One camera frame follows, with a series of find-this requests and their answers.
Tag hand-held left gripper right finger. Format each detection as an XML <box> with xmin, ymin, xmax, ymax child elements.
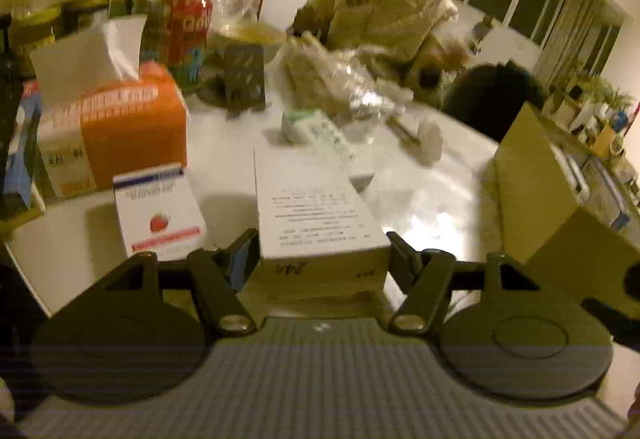
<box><xmin>385</xmin><ymin>231</ymin><xmax>544</xmax><ymax>338</ymax></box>

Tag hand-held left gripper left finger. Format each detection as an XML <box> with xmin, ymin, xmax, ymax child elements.
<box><xmin>102</xmin><ymin>229</ymin><xmax>261</xmax><ymax>338</ymax></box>

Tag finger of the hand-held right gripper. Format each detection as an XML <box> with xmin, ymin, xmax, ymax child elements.
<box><xmin>581</xmin><ymin>297</ymin><xmax>640</xmax><ymax>346</ymax></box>
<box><xmin>621</xmin><ymin>261</ymin><xmax>640</xmax><ymax>299</ymax></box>

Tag white box with black text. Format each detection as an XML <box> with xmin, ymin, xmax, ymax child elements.
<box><xmin>252</xmin><ymin>146</ymin><xmax>392</xmax><ymax>302</ymax></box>

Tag beige cardboard storage box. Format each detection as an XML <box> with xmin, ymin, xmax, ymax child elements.
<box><xmin>495</xmin><ymin>101</ymin><xmax>640</xmax><ymax>320</ymax></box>

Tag white marble desktop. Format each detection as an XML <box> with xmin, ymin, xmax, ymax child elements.
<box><xmin>5</xmin><ymin>64</ymin><xmax>640</xmax><ymax>320</ymax></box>

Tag small white strawberry box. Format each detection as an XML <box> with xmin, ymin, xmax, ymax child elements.
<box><xmin>112</xmin><ymin>162</ymin><xmax>208</xmax><ymax>261</ymax></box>

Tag crumpled white tissue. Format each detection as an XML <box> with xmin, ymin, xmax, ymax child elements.
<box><xmin>415</xmin><ymin>119</ymin><xmax>446</xmax><ymax>164</ymax></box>

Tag low storage cabinet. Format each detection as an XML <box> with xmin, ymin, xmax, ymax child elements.
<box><xmin>540</xmin><ymin>84</ymin><xmax>640</xmax><ymax>230</ymax></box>

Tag wooden chopsticks pair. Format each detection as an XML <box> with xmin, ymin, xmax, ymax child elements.
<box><xmin>387</xmin><ymin>116</ymin><xmax>421</xmax><ymax>148</ymax></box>

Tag green and white box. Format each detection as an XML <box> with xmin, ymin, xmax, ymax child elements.
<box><xmin>277</xmin><ymin>109</ymin><xmax>376</xmax><ymax>192</ymax></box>

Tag orange tissue pack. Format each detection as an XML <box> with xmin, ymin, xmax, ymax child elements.
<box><xmin>29</xmin><ymin>14</ymin><xmax>190</xmax><ymax>197</ymax></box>

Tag clear plastic bag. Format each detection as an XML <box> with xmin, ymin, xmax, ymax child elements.
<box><xmin>282</xmin><ymin>31</ymin><xmax>416</xmax><ymax>140</ymax></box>

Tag potted green plants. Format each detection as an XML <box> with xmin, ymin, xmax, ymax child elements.
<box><xmin>550</xmin><ymin>74</ymin><xmax>632</xmax><ymax>120</ymax></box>

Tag black chair with jacket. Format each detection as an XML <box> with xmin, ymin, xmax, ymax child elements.
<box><xmin>440</xmin><ymin>61</ymin><xmax>548</xmax><ymax>144</ymax></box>

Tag red label drink bottle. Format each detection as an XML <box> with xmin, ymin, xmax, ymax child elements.
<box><xmin>145</xmin><ymin>0</ymin><xmax>218</xmax><ymax>94</ymax></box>

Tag beige curtain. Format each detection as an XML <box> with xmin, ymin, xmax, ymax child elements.
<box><xmin>532</xmin><ymin>0</ymin><xmax>626</xmax><ymax>90</ymax></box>

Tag glass jar gold lid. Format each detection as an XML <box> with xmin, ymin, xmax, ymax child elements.
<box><xmin>65</xmin><ymin>0</ymin><xmax>111</xmax><ymax>36</ymax></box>
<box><xmin>10</xmin><ymin>6</ymin><xmax>63</xmax><ymax>70</ymax></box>

